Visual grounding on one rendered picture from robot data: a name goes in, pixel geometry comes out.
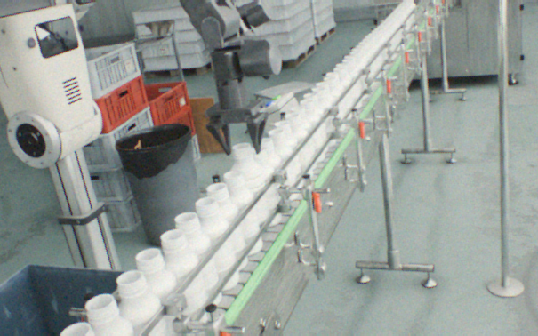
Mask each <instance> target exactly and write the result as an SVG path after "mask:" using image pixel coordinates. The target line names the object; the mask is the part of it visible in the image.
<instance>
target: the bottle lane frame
mask: <svg viewBox="0 0 538 336"><path fill-rule="evenodd" d="M407 49H410V50H414V52H410V53H409V59H410V60H417V59H416V48H415V44H414V36H412V38H411V39H410V41H409V42H408V44H407V45H406V51H407ZM415 73H416V70H410V69H409V67H408V63H406V82H407V83H408V85H409V84H410V82H412V80H413V78H414V75H415ZM393 76H396V77H397V80H396V84H402V83H403V77H402V65H401V56H399V58H398V59H397V61H396V62H395V64H394V65H393V66H392V68H391V70H390V71H389V73H388V77H393ZM390 86H391V93H388V100H389V115H390V116H391V120H392V115H391V100H392V99H393V98H394V96H395V97H396V101H397V107H398V105H399V103H400V101H401V100H402V98H403V95H400V96H397V95H396V94H395V91H394V87H395V86H396V85H395V84H394V80H391V83H390ZM396 88H397V94H402V93H404V90H403V88H402V85H399V86H396ZM373 108H375V110H376V111H375V114H376V116H377V117H385V112H384V102H383V91H382V85H381V84H380V86H379V87H378V89H377V90H376V92H375V93H374V94H373V96H372V98H371V99H370V100H369V101H368V103H367V104H366V106H365V107H364V109H363V111H362V112H361V115H360V119H372V122H371V123H370V124H365V126H364V129H365V137H364V138H361V133H360V139H361V149H362V157H363V164H364V165H365V168H367V166H368V165H369V163H370V161H371V159H372V157H373V154H374V152H375V150H376V149H377V148H378V147H379V145H380V143H381V139H382V137H383V135H384V133H385V131H378V130H376V129H374V120H376V122H377V127H378V128H379V129H386V124H385V123H384V119H376V118H375V117H373ZM344 155H346V157H347V164H348V165H357V152H356V144H355V135H354V128H352V127H351V129H349V131H348V132H347V134H345V137H344V138H343V139H342V141H341V144H340V146H339V147H338V148H337V149H336V150H335V152H334V153H333V155H332V157H331V158H330V160H329V161H328V163H326V166H325V169H322V172H321V173H320V174H319V175H318V176H317V179H316V180H314V184H315V188H330V189H331V193H330V195H320V197H319V199H320V206H321V212H316V208H315V212H316V219H317V231H318V238H319V244H321V245H323V246H324V249H326V248H327V246H328V244H329V242H330V240H331V238H332V236H333V233H334V231H335V229H336V228H337V226H338V224H339V222H340V220H341V216H342V215H343V213H344V212H345V210H346V208H347V206H348V204H349V203H350V201H351V199H352V197H353V196H354V194H355V191H356V189H357V184H358V182H350V181H348V180H346V177H345V170H346V169H348V168H347V166H346V165H344V161H343V156H344ZM348 172H349V179H351V180H359V177H358V174H357V169H348ZM299 202H301V203H300V204H299V205H298V206H297V208H294V212H293V214H292V215H291V216H290V219H289V221H287V223H286V224H284V228H283V229H282V231H281V232H280V233H278V237H277V239H276V240H274V241H273V242H271V246H270V248H269V249H268V251H267V252H265V255H264V257H263V258H262V260H261V261H256V262H258V263H259V265H258V266H257V268H256V269H255V270H254V272H253V273H249V274H251V277H249V278H248V280H247V281H246V283H245V284H242V285H243V288H242V289H241V291H240V292H239V294H238V295H237V296H233V297H234V298H235V300H234V301H233V303H232V304H231V306H230V307H229V309H223V310H225V311H226V314H225V317H226V321H227V324H233V325H243V326H245V327H246V334H245V336H260V335H261V330H262V328H263V327H265V326H266V325H267V320H268V319H269V316H270V314H271V313H272V311H276V312H278V314H279V315H280V321H281V324H282V332H284V330H285V327H286V325H287V323H288V321H289V319H290V317H291V315H292V313H293V311H294V309H295V307H296V305H297V303H298V301H299V300H300V298H301V296H302V294H303V293H304V291H305V289H306V287H307V285H308V283H309V280H310V278H311V277H312V275H313V273H314V267H315V266H305V265H304V264H303V263H300V262H299V259H298V250H299V248H301V247H300V246H299V245H296V240H295V234H294V233H295V232H296V230H297V229H298V230H299V233H301V242H302V244H303V245H312V239H311V234H310V227H309V215H308V208H307V202H306V201H304V200H302V201H299ZM311 250H312V249H302V251H303V259H304V260H305V261H306V262H312V263H315V259H314V257H312V255H311Z"/></svg>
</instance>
